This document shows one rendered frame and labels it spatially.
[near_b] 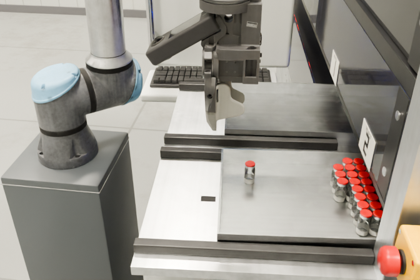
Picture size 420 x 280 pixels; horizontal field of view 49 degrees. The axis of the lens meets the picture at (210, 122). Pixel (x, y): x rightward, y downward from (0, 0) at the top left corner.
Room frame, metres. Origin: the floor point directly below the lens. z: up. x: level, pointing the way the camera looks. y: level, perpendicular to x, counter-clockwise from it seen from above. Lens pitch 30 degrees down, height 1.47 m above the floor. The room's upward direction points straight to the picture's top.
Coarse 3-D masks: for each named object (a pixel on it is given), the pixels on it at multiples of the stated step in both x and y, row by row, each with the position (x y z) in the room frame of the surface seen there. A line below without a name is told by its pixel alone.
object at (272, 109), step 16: (256, 96) 1.14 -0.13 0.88; (272, 96) 1.14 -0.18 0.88; (288, 96) 1.14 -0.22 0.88; (304, 96) 1.14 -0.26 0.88; (320, 96) 1.14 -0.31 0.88; (336, 96) 1.14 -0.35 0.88; (256, 112) 1.05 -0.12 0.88; (272, 112) 1.05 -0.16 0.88; (288, 112) 1.05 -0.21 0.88; (304, 112) 1.05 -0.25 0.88; (320, 112) 1.05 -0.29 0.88; (336, 112) 1.05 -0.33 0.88; (224, 128) 0.91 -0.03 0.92; (240, 128) 0.97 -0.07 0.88; (256, 128) 0.97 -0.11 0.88; (272, 128) 0.97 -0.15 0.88; (288, 128) 0.97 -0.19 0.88; (304, 128) 0.97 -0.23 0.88; (320, 128) 0.97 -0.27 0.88; (336, 128) 0.97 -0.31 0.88; (352, 144) 0.89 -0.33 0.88
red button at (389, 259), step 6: (384, 246) 0.45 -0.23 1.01; (390, 246) 0.44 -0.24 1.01; (378, 252) 0.45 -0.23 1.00; (384, 252) 0.43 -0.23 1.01; (390, 252) 0.43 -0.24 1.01; (396, 252) 0.43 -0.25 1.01; (378, 258) 0.44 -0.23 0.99; (384, 258) 0.43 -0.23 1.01; (390, 258) 0.42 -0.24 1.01; (396, 258) 0.42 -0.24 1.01; (378, 264) 0.44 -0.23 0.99; (384, 264) 0.42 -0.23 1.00; (390, 264) 0.42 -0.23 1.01; (396, 264) 0.42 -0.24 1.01; (384, 270) 0.42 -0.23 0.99; (390, 270) 0.42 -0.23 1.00; (396, 270) 0.42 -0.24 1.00; (390, 276) 0.42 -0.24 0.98; (396, 276) 0.42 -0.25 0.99
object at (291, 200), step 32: (224, 160) 0.82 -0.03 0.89; (256, 160) 0.82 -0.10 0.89; (288, 160) 0.82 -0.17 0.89; (320, 160) 0.81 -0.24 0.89; (352, 160) 0.81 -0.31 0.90; (224, 192) 0.72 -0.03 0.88; (256, 192) 0.72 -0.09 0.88; (288, 192) 0.72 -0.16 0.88; (320, 192) 0.72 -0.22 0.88; (224, 224) 0.63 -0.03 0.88; (256, 224) 0.63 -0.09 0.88; (288, 224) 0.63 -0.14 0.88; (320, 224) 0.63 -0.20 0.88; (352, 224) 0.63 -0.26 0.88
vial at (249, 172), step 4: (244, 168) 0.76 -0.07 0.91; (248, 168) 0.75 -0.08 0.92; (252, 168) 0.75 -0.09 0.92; (244, 172) 0.75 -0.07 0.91; (248, 172) 0.74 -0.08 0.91; (252, 172) 0.75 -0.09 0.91; (244, 176) 0.75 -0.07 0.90; (248, 176) 0.74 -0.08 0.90; (252, 176) 0.75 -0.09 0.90; (244, 180) 0.75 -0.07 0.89; (248, 180) 0.74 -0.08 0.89; (252, 180) 0.75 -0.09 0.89
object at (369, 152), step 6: (366, 126) 0.70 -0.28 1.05; (360, 138) 0.72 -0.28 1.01; (366, 138) 0.69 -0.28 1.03; (372, 138) 0.66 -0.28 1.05; (360, 144) 0.72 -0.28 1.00; (372, 144) 0.65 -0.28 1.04; (366, 150) 0.68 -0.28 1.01; (372, 150) 0.64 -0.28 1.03; (366, 156) 0.67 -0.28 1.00; (372, 156) 0.64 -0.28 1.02; (366, 162) 0.66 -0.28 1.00
